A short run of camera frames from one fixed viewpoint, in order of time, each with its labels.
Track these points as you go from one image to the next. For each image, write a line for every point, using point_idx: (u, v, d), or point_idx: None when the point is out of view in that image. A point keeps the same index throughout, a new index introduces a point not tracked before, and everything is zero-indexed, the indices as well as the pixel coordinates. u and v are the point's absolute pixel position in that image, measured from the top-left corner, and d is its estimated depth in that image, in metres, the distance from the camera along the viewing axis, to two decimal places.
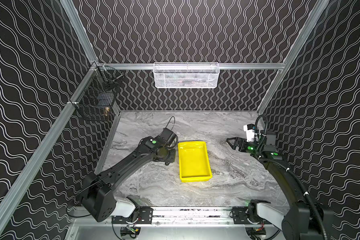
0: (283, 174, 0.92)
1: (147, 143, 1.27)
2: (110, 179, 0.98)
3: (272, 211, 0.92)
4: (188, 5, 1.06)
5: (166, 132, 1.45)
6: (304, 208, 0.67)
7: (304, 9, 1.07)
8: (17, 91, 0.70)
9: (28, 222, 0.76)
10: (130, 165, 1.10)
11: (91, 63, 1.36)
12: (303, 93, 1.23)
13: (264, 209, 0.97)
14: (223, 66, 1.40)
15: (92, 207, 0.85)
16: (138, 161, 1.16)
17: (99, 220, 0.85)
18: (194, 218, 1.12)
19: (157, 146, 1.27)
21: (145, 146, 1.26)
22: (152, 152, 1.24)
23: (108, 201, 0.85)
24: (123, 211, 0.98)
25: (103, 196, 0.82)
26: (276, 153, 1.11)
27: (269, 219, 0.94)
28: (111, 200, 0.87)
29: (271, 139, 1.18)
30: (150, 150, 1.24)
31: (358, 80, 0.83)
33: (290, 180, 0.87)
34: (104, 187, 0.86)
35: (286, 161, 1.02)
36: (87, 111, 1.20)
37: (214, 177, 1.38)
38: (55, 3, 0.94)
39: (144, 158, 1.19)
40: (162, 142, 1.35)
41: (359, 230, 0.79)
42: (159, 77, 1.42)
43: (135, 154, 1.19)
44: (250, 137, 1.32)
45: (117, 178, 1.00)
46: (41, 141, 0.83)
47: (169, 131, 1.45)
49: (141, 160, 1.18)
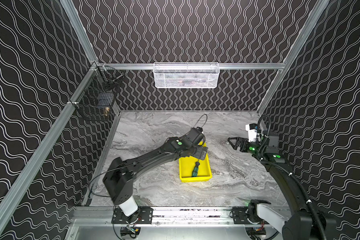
0: (285, 178, 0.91)
1: (172, 142, 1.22)
2: (134, 168, 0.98)
3: (271, 212, 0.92)
4: (188, 5, 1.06)
5: (193, 133, 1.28)
6: (306, 216, 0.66)
7: (304, 9, 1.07)
8: (17, 91, 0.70)
9: (28, 222, 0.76)
10: (155, 158, 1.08)
11: (91, 63, 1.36)
12: (303, 93, 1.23)
13: (265, 211, 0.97)
14: (223, 66, 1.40)
15: (112, 190, 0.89)
16: (165, 157, 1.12)
17: (116, 203, 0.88)
18: (194, 218, 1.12)
19: (182, 148, 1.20)
21: (170, 144, 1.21)
22: (175, 153, 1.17)
23: (127, 188, 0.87)
24: (127, 208, 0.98)
25: (124, 182, 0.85)
26: (278, 156, 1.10)
27: (269, 221, 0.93)
28: (130, 188, 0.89)
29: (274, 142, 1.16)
30: (173, 150, 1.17)
31: (358, 80, 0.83)
33: (293, 186, 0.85)
34: (128, 175, 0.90)
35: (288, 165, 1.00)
36: (87, 111, 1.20)
37: (214, 177, 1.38)
38: (55, 3, 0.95)
39: (167, 156, 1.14)
40: (186, 144, 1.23)
41: (359, 230, 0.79)
42: (159, 77, 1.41)
43: (160, 150, 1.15)
44: (253, 137, 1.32)
45: (140, 168, 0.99)
46: (41, 141, 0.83)
47: (195, 132, 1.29)
49: (165, 156, 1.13)
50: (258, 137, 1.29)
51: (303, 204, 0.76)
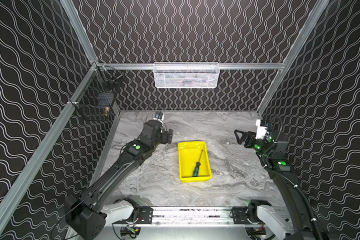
0: (289, 190, 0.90)
1: (130, 150, 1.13)
2: (91, 199, 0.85)
3: (272, 218, 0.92)
4: (188, 5, 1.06)
5: (147, 129, 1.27)
6: (310, 236, 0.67)
7: (304, 9, 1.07)
8: (17, 91, 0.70)
9: (28, 222, 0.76)
10: (113, 178, 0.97)
11: (91, 63, 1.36)
12: (303, 93, 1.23)
13: (265, 215, 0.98)
14: (223, 66, 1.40)
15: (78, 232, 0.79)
16: (125, 171, 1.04)
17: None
18: (194, 218, 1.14)
19: (142, 151, 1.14)
21: (128, 153, 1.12)
22: (137, 160, 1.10)
23: (94, 221, 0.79)
24: (121, 215, 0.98)
25: (86, 220, 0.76)
26: (283, 163, 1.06)
27: (269, 224, 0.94)
28: (99, 219, 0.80)
29: (281, 147, 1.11)
30: (133, 157, 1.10)
31: (358, 80, 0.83)
33: (297, 199, 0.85)
34: (87, 209, 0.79)
35: (293, 175, 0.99)
36: (87, 111, 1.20)
37: (214, 177, 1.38)
38: (55, 3, 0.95)
39: (128, 168, 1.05)
40: (146, 143, 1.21)
41: (359, 230, 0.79)
42: (159, 77, 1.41)
43: (117, 166, 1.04)
44: (261, 134, 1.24)
45: (99, 197, 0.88)
46: (41, 141, 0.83)
47: (150, 126, 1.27)
49: (128, 168, 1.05)
50: (266, 135, 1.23)
51: (307, 222, 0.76)
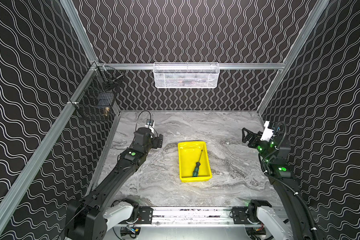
0: (290, 197, 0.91)
1: (126, 156, 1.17)
2: (95, 201, 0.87)
3: (272, 221, 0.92)
4: (188, 5, 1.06)
5: (139, 136, 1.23)
6: None
7: (304, 9, 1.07)
8: (17, 91, 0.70)
9: (28, 222, 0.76)
10: (114, 181, 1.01)
11: (91, 63, 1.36)
12: (303, 93, 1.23)
13: (265, 217, 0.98)
14: (223, 66, 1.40)
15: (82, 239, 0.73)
16: (125, 174, 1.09)
17: None
18: (194, 218, 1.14)
19: (138, 156, 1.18)
21: (124, 160, 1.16)
22: (134, 165, 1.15)
23: (99, 222, 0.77)
24: (121, 216, 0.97)
25: (92, 220, 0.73)
26: (284, 169, 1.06)
27: (268, 226, 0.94)
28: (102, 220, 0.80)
29: (283, 153, 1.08)
30: (130, 163, 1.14)
31: (358, 80, 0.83)
33: (297, 207, 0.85)
34: (92, 210, 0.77)
35: (294, 182, 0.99)
36: (87, 111, 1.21)
37: (214, 177, 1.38)
38: (55, 3, 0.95)
39: (127, 172, 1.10)
40: (139, 150, 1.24)
41: (359, 230, 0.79)
42: (159, 77, 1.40)
43: (116, 170, 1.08)
44: (267, 136, 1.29)
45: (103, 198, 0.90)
46: (41, 141, 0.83)
47: (141, 134, 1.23)
49: (126, 174, 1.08)
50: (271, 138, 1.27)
51: (307, 230, 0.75)
